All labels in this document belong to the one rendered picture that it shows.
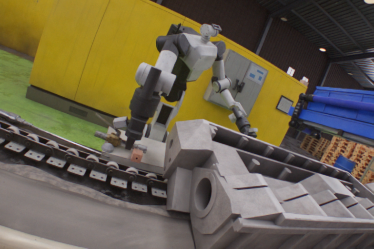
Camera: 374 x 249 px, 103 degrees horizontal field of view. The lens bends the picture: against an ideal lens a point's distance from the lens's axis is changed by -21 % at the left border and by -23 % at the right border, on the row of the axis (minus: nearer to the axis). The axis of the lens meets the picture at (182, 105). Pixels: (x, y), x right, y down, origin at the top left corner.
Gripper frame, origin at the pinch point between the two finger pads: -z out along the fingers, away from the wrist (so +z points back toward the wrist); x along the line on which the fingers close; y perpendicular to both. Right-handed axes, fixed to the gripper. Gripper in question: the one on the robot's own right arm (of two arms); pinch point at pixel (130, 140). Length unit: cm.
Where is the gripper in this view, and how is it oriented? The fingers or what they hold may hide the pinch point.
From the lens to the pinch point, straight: 66.8
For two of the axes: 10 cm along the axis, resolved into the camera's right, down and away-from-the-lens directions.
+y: 9.0, 3.4, 2.7
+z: 3.9, -9.1, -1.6
